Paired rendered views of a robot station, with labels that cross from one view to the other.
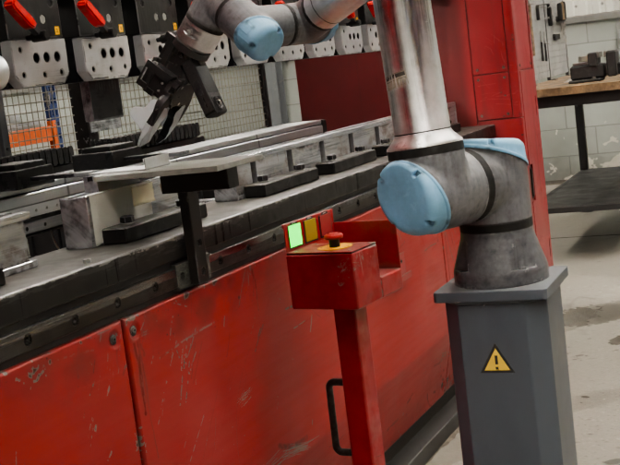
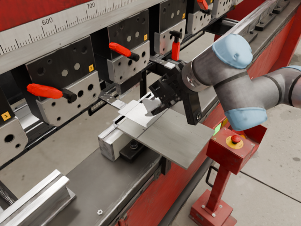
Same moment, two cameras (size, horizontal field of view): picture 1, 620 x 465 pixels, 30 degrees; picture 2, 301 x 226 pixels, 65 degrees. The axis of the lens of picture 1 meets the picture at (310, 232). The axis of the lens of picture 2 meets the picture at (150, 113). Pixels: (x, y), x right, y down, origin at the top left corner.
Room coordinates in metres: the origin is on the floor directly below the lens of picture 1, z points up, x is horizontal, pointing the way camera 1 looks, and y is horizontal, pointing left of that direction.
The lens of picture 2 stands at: (1.63, 0.17, 1.55)
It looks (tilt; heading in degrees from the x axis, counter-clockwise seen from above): 42 degrees down; 12
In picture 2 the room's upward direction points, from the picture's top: straight up
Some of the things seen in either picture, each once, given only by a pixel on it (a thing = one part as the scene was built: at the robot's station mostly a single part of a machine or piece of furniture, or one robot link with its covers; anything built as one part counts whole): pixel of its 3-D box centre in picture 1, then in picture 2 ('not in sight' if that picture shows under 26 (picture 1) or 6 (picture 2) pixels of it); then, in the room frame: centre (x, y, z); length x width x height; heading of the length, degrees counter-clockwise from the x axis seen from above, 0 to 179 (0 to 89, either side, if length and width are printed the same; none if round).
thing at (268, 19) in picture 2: (398, 145); (265, 21); (3.47, -0.29, 0.89); 0.30 x 0.05 x 0.03; 155
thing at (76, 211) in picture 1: (134, 207); (141, 117); (2.27, 0.34, 0.92); 0.39 x 0.06 x 0.10; 155
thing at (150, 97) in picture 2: (120, 177); (135, 110); (2.24, 0.35, 0.99); 0.20 x 0.03 x 0.03; 155
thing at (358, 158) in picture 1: (347, 161); (245, 41); (3.11, -0.12, 0.89); 0.30 x 0.05 x 0.03; 155
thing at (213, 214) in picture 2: not in sight; (212, 206); (2.40, -0.06, 0.13); 0.10 x 0.10 x 0.01; 57
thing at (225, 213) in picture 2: not in sight; (214, 214); (2.38, -0.09, 0.06); 0.25 x 0.20 x 0.12; 57
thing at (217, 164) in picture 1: (179, 167); (165, 129); (2.16, 0.23, 1.00); 0.26 x 0.18 x 0.01; 65
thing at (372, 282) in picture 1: (343, 256); (236, 140); (2.40, -0.06, 0.75); 0.20 x 0.16 x 0.18; 147
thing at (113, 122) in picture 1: (102, 105); (128, 80); (2.22, 0.36, 1.13); 0.10 x 0.02 x 0.10; 155
